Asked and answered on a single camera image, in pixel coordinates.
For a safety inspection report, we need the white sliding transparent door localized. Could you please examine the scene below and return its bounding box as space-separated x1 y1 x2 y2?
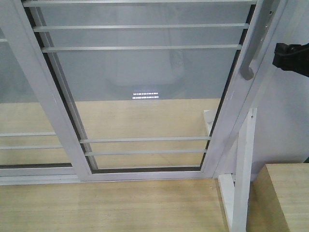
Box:
0 0 290 182

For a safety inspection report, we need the white fixed glass panel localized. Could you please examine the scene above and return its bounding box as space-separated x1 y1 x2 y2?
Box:
0 33 79 183

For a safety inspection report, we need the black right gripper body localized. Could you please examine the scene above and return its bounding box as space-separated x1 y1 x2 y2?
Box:
272 43 309 77

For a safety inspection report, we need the light wooden box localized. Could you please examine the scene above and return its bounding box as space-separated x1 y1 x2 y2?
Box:
253 163 309 232

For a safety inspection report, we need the grey door handle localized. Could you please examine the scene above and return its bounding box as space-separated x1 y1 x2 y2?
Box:
239 0 276 80

